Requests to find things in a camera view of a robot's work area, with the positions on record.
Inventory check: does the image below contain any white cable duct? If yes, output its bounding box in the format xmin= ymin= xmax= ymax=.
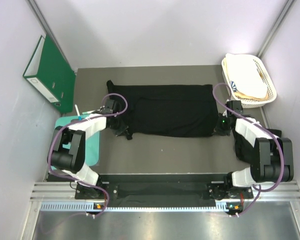
xmin=40 ymin=201 xmax=243 ymax=213

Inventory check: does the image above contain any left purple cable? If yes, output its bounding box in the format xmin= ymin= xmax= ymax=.
xmin=47 ymin=93 xmax=129 ymax=219

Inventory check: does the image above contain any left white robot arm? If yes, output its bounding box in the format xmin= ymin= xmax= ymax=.
xmin=47 ymin=114 xmax=129 ymax=199

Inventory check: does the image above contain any folded black t-shirt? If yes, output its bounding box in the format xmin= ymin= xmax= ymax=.
xmin=232 ymin=128 xmax=282 ymax=164

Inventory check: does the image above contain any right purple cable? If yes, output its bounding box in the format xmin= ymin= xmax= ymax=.
xmin=212 ymin=83 xmax=286 ymax=218

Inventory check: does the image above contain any teal cutting board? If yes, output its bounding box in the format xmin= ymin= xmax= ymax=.
xmin=55 ymin=116 xmax=100 ymax=167

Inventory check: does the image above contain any green ring binder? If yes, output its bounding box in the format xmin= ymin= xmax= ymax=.
xmin=22 ymin=35 xmax=76 ymax=114

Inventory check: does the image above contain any black t-shirt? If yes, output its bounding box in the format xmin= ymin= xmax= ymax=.
xmin=232 ymin=128 xmax=282 ymax=164
xmin=106 ymin=80 xmax=219 ymax=140

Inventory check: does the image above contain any white plastic basket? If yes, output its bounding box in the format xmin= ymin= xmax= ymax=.
xmin=221 ymin=53 xmax=277 ymax=109

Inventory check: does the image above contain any white t-shirt in basket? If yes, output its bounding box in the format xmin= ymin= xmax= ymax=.
xmin=223 ymin=53 xmax=269 ymax=99

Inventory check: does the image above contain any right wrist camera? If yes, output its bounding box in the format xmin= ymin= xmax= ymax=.
xmin=226 ymin=100 xmax=243 ymax=114

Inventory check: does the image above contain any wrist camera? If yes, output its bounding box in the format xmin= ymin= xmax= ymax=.
xmin=226 ymin=100 xmax=243 ymax=114
xmin=100 ymin=99 xmax=118 ymax=115

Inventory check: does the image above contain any purple cable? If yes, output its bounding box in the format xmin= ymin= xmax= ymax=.
xmin=47 ymin=93 xmax=129 ymax=219
xmin=212 ymin=83 xmax=286 ymax=218

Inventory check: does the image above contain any white pen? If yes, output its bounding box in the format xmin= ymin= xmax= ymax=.
xmin=74 ymin=104 xmax=96 ymax=121

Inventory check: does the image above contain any aluminium frame rail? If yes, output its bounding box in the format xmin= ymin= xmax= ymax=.
xmin=30 ymin=180 xmax=300 ymax=202

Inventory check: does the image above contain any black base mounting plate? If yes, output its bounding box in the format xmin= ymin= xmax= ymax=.
xmin=74 ymin=181 xmax=255 ymax=202

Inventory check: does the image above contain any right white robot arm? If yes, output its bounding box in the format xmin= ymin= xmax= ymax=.
xmin=208 ymin=113 xmax=294 ymax=200

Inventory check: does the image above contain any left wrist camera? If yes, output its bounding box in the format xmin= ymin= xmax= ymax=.
xmin=100 ymin=99 xmax=118 ymax=115

